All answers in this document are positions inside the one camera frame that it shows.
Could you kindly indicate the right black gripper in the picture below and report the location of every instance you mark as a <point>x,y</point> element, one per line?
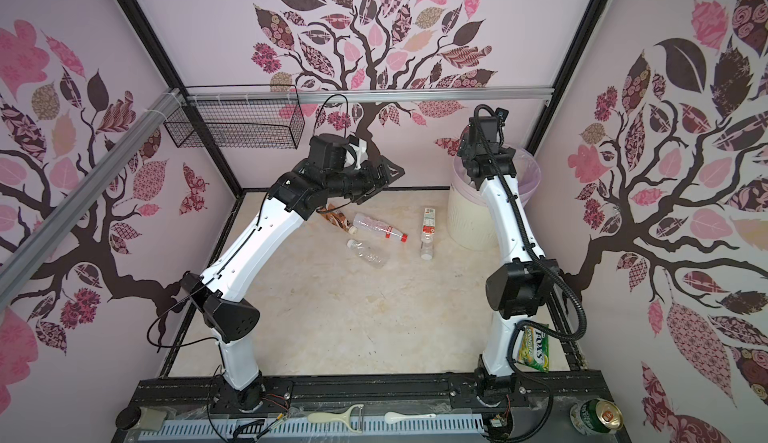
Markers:
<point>505,155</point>

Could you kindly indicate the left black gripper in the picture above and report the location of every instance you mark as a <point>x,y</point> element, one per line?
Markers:
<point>372,183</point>

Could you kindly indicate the white red label bottle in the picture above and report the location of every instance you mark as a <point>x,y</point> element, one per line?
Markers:
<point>428,234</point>

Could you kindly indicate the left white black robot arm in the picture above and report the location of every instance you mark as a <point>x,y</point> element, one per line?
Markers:
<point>336,167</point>

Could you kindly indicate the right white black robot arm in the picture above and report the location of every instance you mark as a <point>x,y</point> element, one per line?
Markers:
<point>519,287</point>

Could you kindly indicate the cream trash bin purple liner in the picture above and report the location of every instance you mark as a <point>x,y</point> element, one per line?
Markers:
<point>469,221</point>

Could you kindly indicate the clear bottle red cap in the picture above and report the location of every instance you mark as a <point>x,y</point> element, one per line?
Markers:
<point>379,228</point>

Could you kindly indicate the clear white cap bottle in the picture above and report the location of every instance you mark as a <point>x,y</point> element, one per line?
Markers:
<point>368,253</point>

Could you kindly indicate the green snack packet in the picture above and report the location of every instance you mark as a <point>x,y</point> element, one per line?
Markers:
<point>534,349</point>

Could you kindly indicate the white plastic spoon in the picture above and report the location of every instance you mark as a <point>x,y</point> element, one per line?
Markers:
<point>393,418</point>

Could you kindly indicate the cream vegetable peeler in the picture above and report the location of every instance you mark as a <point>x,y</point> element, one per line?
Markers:
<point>352,418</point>

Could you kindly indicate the green beverage can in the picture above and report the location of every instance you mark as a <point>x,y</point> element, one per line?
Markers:
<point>596,417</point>

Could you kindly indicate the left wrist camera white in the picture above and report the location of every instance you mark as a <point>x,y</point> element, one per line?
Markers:
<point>357,153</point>

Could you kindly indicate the black wire wall basket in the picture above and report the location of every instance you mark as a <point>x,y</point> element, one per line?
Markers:
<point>261,116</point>

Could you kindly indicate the aluminium frame bar back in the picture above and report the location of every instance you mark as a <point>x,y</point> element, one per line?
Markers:
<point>372,95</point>

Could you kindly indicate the aluminium frame bar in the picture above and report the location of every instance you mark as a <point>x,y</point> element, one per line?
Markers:
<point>18,270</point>
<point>372,95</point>

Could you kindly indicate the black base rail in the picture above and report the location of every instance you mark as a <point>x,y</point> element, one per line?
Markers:
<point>447,391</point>

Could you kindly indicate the white slotted cable duct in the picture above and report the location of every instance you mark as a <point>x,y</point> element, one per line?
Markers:
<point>300,429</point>

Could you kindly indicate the aluminium frame bar left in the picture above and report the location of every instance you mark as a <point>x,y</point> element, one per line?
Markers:
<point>18,270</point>

